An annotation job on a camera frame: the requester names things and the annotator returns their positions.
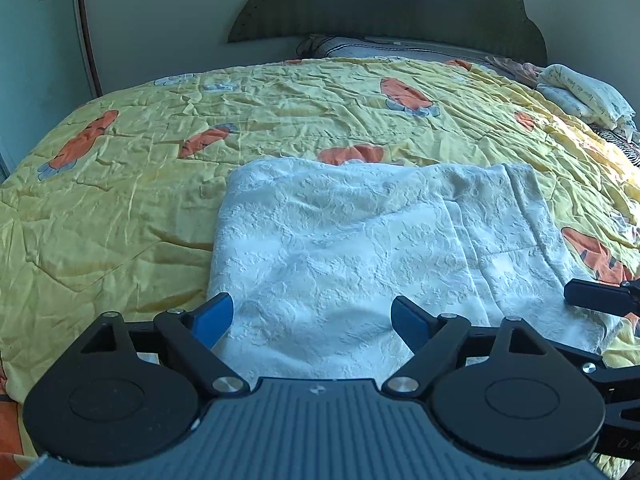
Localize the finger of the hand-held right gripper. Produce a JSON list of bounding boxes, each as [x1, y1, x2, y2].
[[563, 279, 640, 319], [547, 341, 640, 404]]

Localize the yellow carrot print quilt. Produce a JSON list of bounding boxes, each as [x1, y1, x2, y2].
[[0, 55, 640, 462]]

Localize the zebra striped cloth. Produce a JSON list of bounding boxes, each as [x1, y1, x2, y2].
[[592, 125, 640, 167]]

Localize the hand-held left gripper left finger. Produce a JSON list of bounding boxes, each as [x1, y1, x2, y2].
[[79, 291, 251, 401]]

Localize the grey patterned pillow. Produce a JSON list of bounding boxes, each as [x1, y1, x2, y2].
[[296, 34, 494, 64]]

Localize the dark scalloped headboard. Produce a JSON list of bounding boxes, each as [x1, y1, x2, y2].
[[227, 0, 549, 67]]

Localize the pale flowered wardrobe door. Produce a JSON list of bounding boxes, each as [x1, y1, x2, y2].
[[0, 0, 102, 182]]

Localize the white folded printed cloth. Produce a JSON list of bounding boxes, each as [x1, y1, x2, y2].
[[536, 63, 637, 130]]

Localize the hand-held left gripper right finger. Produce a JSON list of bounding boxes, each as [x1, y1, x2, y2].
[[382, 295, 551, 401]]

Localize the pink crumpled cloth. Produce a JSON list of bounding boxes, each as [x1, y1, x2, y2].
[[484, 54, 549, 86]]

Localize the white textured pants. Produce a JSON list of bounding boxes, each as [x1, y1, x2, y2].
[[206, 157, 624, 382]]

